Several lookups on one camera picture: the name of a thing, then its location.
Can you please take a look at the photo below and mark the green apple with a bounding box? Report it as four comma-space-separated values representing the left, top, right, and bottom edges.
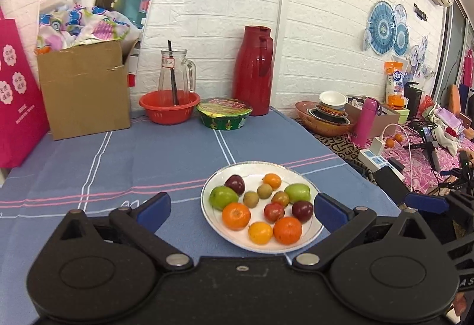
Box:
284, 183, 311, 205
209, 186, 238, 211

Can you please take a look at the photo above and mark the red plastic basket bowl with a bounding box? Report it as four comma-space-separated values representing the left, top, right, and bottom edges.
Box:
139, 90, 201, 125

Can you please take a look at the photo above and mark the yellow orange citrus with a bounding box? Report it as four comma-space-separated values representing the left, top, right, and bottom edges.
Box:
248, 222, 273, 246

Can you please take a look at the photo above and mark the glass pitcher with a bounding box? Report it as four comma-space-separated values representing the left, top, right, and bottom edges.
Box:
158, 50, 196, 94

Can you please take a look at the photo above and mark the orange tangerine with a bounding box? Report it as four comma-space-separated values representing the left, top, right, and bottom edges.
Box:
262, 173, 282, 191
222, 202, 252, 231

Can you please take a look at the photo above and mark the large orange mandarin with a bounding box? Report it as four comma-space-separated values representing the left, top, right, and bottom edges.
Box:
273, 216, 303, 246

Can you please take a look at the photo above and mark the blue striped tablecloth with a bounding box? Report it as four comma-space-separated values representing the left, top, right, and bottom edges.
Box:
1, 111, 398, 324

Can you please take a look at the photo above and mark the brown kiwi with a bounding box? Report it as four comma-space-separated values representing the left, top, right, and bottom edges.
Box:
243, 191, 260, 208
256, 184, 273, 200

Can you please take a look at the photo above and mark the colourful floral cloth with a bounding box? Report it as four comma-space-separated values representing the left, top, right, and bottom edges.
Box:
35, 6, 141, 56

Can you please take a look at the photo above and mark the brown cardboard box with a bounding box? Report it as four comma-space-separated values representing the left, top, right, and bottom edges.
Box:
37, 40, 131, 140

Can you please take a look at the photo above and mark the black stirrer in pitcher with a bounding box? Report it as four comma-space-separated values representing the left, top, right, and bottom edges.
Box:
167, 40, 179, 106

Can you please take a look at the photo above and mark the pink shopping bag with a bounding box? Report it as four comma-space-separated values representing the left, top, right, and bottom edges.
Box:
0, 17, 49, 169

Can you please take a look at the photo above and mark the red green small fruit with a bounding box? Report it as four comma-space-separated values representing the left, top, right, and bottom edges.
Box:
272, 191, 290, 208

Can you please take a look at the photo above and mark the orange patterned bowl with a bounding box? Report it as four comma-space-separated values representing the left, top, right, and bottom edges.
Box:
295, 101, 354, 137

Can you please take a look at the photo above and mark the dark red plum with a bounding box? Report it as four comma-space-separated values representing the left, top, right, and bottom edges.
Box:
224, 174, 245, 196

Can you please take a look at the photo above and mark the blue paper fan decoration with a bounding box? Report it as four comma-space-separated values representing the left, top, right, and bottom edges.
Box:
361, 1, 410, 57

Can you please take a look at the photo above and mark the white power strip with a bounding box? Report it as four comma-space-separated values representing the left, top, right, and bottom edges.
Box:
358, 149, 405, 181

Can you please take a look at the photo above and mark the green instant noodle bowl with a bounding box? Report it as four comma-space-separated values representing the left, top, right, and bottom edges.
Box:
196, 98, 253, 131

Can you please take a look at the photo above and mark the pink thermos bottle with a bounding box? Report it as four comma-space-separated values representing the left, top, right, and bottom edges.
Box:
351, 98, 379, 148

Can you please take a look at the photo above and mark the white round plate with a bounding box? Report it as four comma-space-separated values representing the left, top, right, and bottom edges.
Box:
201, 161, 324, 254

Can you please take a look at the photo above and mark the white small bowl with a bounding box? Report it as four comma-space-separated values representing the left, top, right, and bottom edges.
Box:
319, 90, 348, 111

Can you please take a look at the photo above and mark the red thermos jug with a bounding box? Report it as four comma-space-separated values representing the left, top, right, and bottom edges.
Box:
232, 26, 274, 116

